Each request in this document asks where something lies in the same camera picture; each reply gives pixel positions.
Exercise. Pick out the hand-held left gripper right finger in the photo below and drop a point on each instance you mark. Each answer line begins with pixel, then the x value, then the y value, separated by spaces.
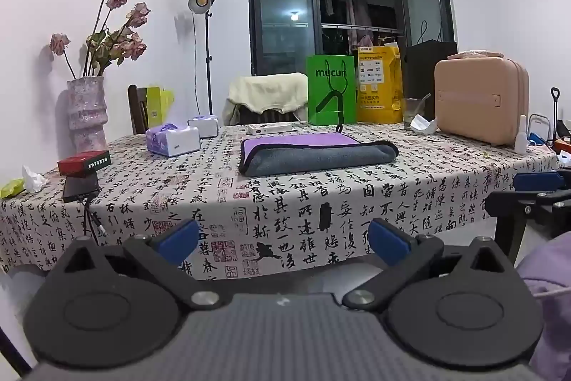
pixel 389 243

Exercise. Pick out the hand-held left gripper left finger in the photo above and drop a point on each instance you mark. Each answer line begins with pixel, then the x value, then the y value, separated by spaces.
pixel 175 241

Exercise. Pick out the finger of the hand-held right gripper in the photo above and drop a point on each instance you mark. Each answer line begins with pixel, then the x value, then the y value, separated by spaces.
pixel 513 204
pixel 535 181

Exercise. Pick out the purple and grey towel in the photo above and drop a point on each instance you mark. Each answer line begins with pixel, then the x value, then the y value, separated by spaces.
pixel 312 155

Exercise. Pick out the orange box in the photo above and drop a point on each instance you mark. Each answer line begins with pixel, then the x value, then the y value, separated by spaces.
pixel 563 146

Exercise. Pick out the small white bottle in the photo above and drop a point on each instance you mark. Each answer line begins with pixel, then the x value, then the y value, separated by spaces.
pixel 521 137

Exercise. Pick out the pink suitcase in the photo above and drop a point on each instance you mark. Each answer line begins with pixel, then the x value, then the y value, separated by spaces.
pixel 479 100

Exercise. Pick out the purple tissue pack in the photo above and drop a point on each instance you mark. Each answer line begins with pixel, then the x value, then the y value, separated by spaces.
pixel 171 141

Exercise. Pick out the purple clothing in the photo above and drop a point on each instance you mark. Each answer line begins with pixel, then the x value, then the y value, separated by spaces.
pixel 551 300

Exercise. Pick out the black phone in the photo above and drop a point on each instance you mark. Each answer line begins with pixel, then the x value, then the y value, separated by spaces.
pixel 80 188

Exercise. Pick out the white tissue pack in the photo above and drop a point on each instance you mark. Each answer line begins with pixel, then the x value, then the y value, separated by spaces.
pixel 204 126

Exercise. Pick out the red and green box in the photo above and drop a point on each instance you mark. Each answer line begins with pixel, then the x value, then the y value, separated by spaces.
pixel 82 163

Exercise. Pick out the clear glass cup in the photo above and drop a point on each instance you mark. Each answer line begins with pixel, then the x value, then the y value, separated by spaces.
pixel 411 113

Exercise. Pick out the yellow-green paper bag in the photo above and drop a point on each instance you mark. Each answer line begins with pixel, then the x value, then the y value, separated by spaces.
pixel 158 106

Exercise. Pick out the dark wooden chair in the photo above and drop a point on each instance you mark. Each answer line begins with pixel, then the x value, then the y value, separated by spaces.
pixel 135 108

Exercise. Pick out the flat white box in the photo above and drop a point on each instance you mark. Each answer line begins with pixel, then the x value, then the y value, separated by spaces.
pixel 269 129

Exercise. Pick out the pink speckled ceramic vase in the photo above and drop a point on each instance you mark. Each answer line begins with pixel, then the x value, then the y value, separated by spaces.
pixel 87 115

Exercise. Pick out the crumpled white tissue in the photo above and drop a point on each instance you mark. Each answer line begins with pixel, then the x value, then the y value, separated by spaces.
pixel 33 180

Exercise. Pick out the yellow paper bag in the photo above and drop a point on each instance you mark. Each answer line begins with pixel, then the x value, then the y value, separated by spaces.
pixel 379 86

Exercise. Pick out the green paper bag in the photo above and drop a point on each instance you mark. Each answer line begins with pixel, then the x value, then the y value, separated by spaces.
pixel 330 95

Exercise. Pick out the yellow-green wrapper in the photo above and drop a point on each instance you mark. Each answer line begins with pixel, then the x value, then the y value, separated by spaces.
pixel 11 188

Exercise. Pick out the cream cloth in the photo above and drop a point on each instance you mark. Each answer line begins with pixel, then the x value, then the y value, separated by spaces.
pixel 267 91

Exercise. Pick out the dried pink roses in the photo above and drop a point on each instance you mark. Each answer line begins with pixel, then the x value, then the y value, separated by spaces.
pixel 117 41

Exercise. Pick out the black floor lamp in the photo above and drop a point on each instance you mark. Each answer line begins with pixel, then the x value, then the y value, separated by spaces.
pixel 201 1

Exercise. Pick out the dark framed window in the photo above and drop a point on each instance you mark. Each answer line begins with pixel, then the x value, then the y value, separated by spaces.
pixel 285 10

